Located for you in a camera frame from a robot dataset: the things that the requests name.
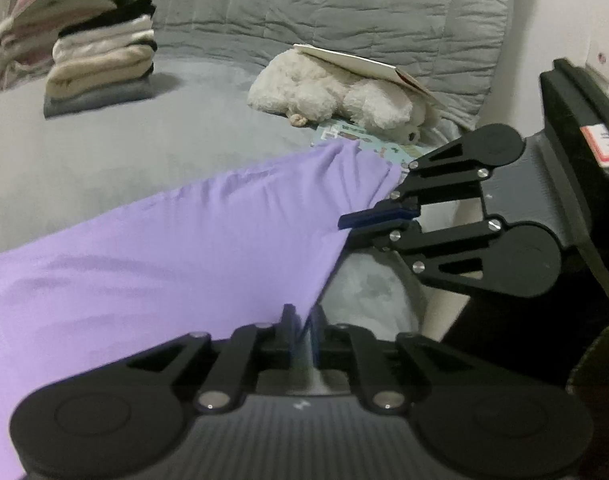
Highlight cream paper booklet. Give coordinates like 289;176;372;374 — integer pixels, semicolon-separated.
293;43;437;107

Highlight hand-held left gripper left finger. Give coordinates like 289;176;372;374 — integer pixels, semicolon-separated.
126;303;306;414

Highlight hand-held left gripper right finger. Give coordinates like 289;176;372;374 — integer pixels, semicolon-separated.
307;305;468;414

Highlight white wall socket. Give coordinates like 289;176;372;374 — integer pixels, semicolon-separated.
587;40;609;83

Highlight lilac pants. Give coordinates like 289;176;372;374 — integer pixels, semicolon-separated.
0;139;405;480

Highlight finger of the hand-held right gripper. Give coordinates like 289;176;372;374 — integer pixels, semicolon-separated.
338;135;489;231
344;216;505;289

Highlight folded duvet with pink pillow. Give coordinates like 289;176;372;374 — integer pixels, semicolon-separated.
0;0;148;92

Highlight beige folded garment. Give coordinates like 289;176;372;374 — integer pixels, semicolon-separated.
45;42;158;98

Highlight grey folded sweater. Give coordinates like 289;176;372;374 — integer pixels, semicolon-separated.
43;80;152;118

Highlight grey quilted headboard cover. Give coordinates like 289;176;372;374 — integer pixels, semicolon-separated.
99;0;520;131

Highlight black folded garment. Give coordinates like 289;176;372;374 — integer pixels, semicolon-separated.
62;0;158;36

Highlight white folded garment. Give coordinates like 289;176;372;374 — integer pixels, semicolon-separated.
52;15;158;63

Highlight teal book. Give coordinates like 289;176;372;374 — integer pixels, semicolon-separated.
311;119;427;166

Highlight white plush toy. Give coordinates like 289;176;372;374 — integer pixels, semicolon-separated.
248;51;447;146

